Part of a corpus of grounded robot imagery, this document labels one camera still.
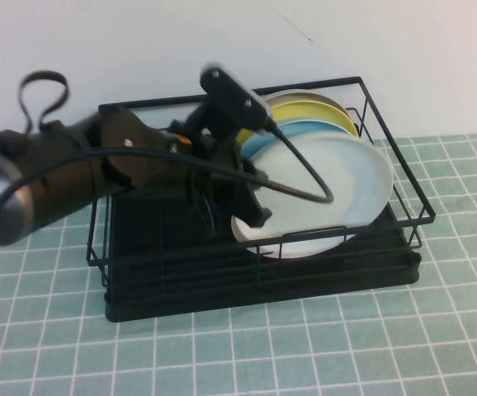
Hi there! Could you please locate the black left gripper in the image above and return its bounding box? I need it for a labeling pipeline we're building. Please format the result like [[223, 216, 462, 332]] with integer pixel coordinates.
[[170, 98, 273, 228]]

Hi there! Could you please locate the pale white round plate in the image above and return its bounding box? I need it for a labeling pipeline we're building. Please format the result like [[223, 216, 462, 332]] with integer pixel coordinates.
[[229, 130, 395, 243]]

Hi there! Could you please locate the pink round plate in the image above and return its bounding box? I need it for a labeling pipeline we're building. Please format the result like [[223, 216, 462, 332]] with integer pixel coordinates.
[[243, 230, 357, 260]]

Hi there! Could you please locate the blue round plate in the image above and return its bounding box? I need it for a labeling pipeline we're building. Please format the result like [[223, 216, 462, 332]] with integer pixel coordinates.
[[241, 120, 366, 160]]

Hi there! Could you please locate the yellow round plate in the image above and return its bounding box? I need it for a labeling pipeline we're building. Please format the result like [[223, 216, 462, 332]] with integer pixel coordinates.
[[236, 101, 359, 145]]

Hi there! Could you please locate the olive grey round plate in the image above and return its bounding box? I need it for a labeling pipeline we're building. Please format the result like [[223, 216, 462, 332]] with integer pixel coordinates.
[[258, 88, 349, 120]]

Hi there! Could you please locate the black plastic drip tray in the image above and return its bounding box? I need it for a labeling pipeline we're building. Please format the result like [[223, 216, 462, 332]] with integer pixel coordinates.
[[104, 181, 423, 323]]

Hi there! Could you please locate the green checked tablecloth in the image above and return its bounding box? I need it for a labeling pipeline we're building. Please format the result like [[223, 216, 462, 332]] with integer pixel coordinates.
[[0, 132, 477, 396]]

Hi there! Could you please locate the black camera cable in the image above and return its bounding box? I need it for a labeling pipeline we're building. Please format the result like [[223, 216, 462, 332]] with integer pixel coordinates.
[[0, 121, 337, 219]]

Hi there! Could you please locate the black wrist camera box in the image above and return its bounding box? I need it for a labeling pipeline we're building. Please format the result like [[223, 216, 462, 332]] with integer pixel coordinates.
[[199, 61, 273, 130]]

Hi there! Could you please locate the black wire dish rack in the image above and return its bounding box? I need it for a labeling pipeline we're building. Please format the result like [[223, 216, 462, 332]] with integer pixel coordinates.
[[86, 76, 437, 290]]

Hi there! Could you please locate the looped black cable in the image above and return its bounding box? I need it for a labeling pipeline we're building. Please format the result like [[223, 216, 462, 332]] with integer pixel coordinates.
[[17, 69, 71, 135]]

